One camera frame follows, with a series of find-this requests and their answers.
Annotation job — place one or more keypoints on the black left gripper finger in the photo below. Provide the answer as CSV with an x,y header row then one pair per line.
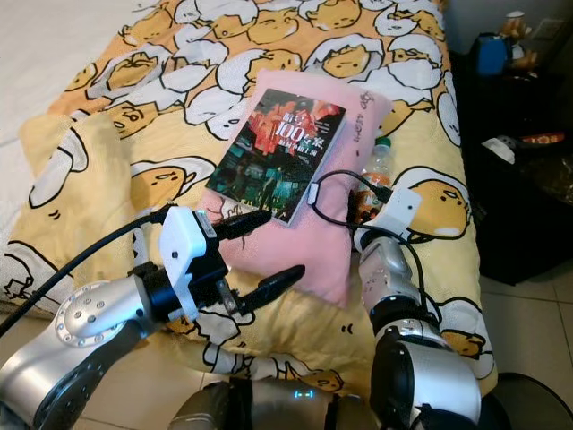
x,y
243,224
277,282

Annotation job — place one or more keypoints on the pink plush pillow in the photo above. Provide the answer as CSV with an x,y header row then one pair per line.
x,y
322,260

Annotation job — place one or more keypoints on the dark cover book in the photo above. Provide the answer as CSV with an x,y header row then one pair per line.
x,y
273,152

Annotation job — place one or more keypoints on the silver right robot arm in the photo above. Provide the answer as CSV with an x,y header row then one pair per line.
x,y
389,278

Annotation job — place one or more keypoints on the orange drink bottle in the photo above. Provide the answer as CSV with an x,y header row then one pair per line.
x,y
378,166

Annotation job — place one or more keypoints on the grey robot torso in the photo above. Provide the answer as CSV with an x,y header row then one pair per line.
x,y
286,408

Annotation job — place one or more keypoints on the yellow cartoon egg blanket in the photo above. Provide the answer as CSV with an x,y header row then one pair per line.
x,y
197,98

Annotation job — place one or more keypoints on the small white object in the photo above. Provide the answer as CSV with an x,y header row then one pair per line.
x,y
500,148

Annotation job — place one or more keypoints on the black cabinet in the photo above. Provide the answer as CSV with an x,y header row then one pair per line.
x,y
519,224

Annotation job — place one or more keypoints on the orange flat packet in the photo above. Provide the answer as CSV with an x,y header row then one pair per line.
x,y
542,139

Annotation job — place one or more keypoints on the blue cup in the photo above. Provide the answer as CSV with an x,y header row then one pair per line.
x,y
492,55

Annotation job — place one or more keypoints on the small toy figure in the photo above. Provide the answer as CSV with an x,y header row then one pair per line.
x,y
517,27

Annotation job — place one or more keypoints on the black round stool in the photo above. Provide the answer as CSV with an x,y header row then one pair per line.
x,y
537,408

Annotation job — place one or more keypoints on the white sheeted bed mattress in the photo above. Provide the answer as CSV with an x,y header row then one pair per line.
x,y
45,63

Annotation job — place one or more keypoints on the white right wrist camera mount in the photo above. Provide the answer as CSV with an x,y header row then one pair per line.
x,y
398,210

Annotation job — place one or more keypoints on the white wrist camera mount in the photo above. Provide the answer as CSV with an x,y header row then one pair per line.
x,y
186,242
398,210

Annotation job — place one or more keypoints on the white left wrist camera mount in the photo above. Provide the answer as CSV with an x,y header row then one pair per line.
x,y
186,242

